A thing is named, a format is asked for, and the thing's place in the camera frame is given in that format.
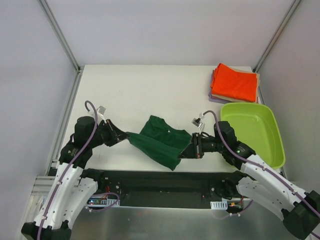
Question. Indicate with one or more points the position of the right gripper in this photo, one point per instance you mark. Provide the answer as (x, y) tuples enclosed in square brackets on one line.
[(196, 146)]

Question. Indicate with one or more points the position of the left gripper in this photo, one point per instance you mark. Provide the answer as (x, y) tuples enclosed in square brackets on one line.
[(112, 133)]

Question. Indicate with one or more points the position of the dark green t-shirt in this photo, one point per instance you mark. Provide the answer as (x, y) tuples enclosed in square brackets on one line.
[(161, 142)]

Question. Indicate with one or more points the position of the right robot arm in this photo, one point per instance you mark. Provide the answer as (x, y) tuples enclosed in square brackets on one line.
[(298, 209)]

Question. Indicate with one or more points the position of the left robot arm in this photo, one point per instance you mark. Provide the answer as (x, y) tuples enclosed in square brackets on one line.
[(74, 184)]

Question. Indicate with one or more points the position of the purple folded t-shirt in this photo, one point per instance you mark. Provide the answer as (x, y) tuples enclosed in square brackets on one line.
[(215, 99)]

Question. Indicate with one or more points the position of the beige folded t-shirt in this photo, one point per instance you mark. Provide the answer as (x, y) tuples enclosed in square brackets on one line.
[(258, 80)]

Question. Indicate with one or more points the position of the lime green plastic tray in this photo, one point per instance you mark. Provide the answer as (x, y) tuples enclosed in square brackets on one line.
[(255, 125)]

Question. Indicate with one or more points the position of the orange folded t-shirt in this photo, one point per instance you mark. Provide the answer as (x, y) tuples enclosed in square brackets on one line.
[(233, 81)]

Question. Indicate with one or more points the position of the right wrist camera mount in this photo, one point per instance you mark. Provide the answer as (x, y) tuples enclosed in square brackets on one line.
[(199, 124)]

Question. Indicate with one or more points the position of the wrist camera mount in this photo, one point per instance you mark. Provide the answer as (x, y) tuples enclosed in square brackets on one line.
[(100, 114), (199, 124)]

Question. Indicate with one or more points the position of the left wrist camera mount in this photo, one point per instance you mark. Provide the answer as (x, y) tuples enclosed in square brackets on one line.
[(100, 114)]

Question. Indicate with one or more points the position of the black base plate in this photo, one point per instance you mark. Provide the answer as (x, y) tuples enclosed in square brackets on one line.
[(151, 189)]

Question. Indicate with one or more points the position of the right white cable duct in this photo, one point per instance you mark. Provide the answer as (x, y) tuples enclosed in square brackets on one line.
[(219, 205)]

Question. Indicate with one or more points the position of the white cable duct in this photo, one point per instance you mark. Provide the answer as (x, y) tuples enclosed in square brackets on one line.
[(103, 202), (219, 205)]

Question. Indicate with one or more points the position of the left white cable duct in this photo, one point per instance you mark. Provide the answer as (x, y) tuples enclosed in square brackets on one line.
[(103, 202)]

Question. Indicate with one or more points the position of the left aluminium frame post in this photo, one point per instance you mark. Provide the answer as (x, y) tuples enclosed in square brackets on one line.
[(59, 34)]

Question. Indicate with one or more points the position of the aluminium frame post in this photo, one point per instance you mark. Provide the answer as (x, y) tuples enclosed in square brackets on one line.
[(59, 34), (288, 16)]

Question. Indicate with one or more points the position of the right aluminium frame post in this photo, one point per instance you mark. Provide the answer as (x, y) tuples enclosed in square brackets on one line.
[(288, 16)]

